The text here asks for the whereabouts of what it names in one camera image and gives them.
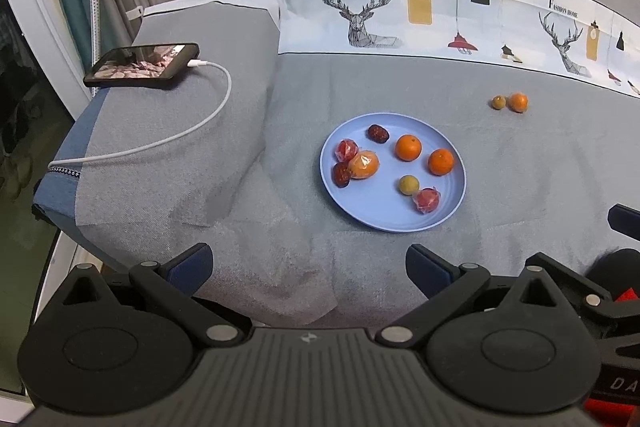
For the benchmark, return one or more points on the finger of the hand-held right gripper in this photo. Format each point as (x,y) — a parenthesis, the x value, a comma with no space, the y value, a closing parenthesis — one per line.
(625,219)
(602,305)

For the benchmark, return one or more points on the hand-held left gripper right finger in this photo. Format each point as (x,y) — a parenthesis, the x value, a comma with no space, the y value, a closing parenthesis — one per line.
(425,264)

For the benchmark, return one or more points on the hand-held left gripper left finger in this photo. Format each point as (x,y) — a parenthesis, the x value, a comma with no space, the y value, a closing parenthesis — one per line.
(187,268)

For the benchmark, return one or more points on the red candy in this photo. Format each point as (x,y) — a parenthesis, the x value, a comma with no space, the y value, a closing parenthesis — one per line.
(346,149)
(426,200)

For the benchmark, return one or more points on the small yellow-green fruit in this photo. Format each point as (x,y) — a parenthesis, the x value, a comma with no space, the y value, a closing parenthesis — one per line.
(408,185)
(498,102)

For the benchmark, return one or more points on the blue plastic plate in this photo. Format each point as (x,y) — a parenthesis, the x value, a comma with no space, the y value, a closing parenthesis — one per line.
(370,202)

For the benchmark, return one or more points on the small orange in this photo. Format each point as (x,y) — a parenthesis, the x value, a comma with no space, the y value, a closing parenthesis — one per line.
(441,161)
(518,102)
(408,147)

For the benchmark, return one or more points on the plastic-wrapped orange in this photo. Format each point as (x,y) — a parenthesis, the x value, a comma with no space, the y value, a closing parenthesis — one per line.
(364,164)

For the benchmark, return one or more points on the wrinkled red date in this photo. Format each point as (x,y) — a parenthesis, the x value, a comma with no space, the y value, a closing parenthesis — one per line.
(341,173)
(378,133)

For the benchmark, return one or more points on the grey printed bed sheet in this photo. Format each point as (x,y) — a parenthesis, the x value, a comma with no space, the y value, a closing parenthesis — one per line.
(525,167)

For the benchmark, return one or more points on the grey pillow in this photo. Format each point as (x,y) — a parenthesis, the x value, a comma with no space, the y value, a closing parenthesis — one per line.
(175,147)

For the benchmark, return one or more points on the black smartphone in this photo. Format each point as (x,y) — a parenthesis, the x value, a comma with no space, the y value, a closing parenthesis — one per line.
(140,66)

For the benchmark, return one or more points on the white fabric tag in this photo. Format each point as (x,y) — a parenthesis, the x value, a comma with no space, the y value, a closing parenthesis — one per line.
(135,13)

